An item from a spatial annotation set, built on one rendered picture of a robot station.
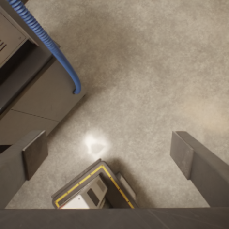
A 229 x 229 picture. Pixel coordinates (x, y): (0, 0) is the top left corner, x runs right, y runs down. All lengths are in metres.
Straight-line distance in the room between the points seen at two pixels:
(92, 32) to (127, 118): 0.89
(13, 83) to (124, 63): 0.98
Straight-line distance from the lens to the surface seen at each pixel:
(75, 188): 1.21
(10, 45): 0.80
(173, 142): 0.17
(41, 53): 0.86
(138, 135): 1.39
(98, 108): 1.45
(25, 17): 0.68
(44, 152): 0.17
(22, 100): 0.92
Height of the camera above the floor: 1.39
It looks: 79 degrees down
